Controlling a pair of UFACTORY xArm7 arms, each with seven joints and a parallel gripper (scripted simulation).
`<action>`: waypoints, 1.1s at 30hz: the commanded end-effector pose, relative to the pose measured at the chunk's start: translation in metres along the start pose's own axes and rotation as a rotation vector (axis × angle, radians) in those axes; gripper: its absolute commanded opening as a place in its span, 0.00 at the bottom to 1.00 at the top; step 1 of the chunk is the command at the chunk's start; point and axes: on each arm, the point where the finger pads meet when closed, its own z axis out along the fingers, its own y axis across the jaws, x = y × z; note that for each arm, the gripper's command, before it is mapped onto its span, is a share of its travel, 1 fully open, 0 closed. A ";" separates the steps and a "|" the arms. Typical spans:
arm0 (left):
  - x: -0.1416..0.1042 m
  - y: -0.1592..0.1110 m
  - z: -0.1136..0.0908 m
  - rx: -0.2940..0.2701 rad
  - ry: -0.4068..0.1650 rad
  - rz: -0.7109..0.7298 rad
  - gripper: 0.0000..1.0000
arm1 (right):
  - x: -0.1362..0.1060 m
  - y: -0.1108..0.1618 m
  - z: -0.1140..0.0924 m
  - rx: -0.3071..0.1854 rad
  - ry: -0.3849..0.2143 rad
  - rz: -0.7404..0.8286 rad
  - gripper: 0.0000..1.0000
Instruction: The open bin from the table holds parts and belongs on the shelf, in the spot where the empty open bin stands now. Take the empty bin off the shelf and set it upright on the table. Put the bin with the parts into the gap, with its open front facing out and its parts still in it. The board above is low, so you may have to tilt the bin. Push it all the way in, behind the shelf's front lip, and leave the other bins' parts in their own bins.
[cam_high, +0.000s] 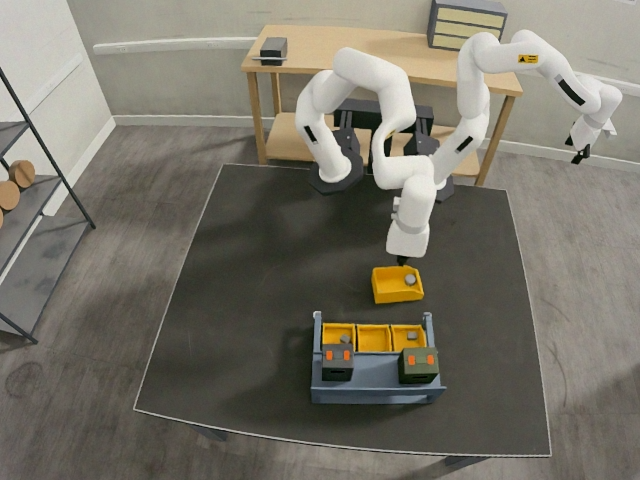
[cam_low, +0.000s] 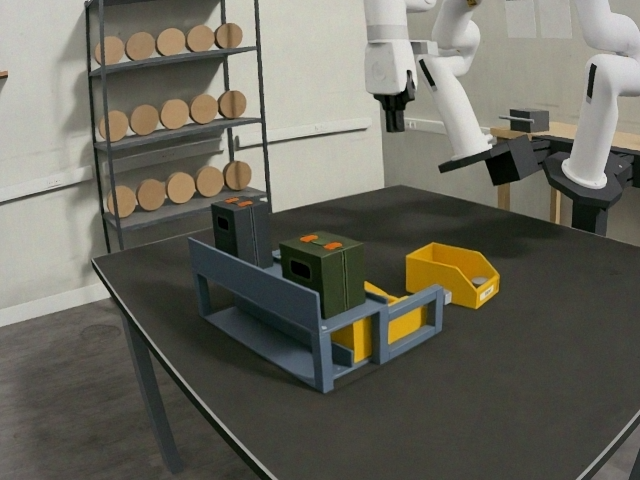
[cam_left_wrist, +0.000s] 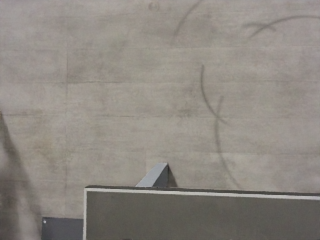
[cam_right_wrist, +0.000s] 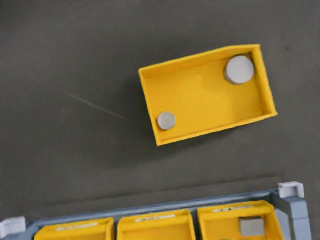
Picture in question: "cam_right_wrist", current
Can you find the grey metal disc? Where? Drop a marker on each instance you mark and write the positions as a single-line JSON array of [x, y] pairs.
[[237, 70], [165, 120]]

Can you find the grey metal block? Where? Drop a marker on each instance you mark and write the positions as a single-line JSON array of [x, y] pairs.
[[251, 226]]

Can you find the yellow bin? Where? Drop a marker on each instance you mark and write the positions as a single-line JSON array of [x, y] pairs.
[[194, 91], [104, 232], [224, 224], [175, 228]]

